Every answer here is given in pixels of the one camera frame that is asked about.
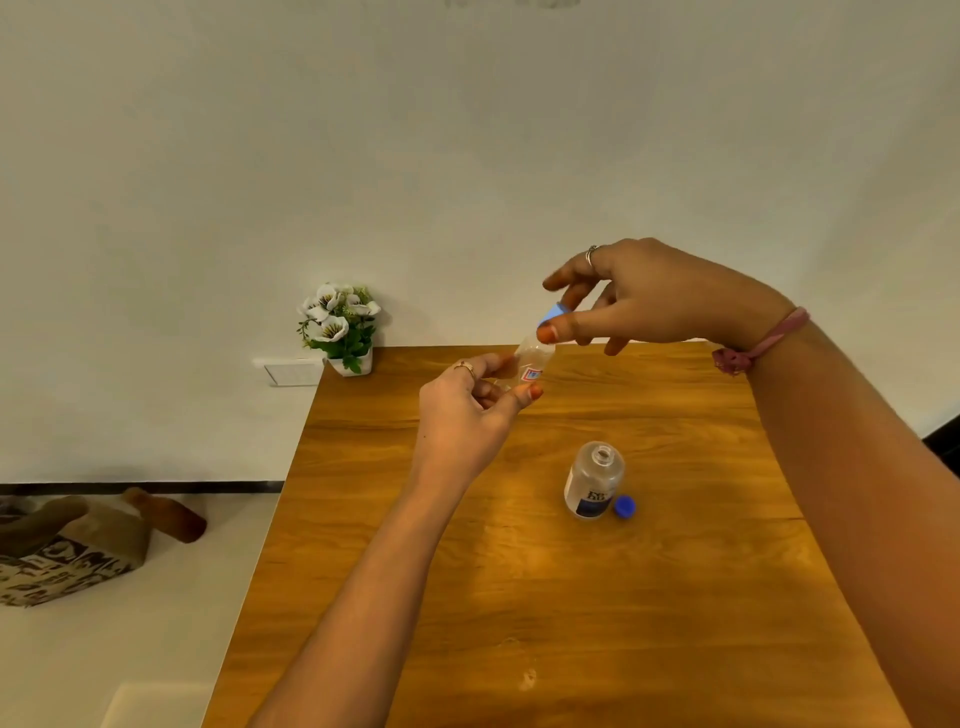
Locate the large clear solution bottle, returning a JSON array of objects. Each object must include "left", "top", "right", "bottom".
[{"left": 563, "top": 440, "right": 627, "bottom": 521}]

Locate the person's right hand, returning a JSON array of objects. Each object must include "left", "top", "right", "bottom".
[{"left": 535, "top": 236, "right": 798, "bottom": 358}]

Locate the person's right forearm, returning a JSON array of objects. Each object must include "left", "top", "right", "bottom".
[{"left": 746, "top": 314, "right": 960, "bottom": 728}]

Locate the pink wrist bracelet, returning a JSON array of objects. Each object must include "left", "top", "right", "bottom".
[{"left": 710, "top": 305, "right": 813, "bottom": 376}]

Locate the brown patterned bag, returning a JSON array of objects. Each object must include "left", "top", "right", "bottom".
[{"left": 0, "top": 487, "right": 209, "bottom": 607}]

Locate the person's left forearm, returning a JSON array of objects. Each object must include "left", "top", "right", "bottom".
[{"left": 247, "top": 472, "right": 489, "bottom": 728}]

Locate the small clear bottle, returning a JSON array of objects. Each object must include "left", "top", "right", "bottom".
[{"left": 513, "top": 335, "right": 558, "bottom": 388}]

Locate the person's left hand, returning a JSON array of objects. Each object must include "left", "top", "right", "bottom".
[{"left": 409, "top": 352, "right": 545, "bottom": 498}]

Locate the white wall socket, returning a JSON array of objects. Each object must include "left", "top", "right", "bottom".
[{"left": 252, "top": 357, "right": 325, "bottom": 388}]

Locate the white flower potted plant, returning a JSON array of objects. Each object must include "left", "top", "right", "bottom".
[{"left": 296, "top": 282, "right": 382, "bottom": 378}]

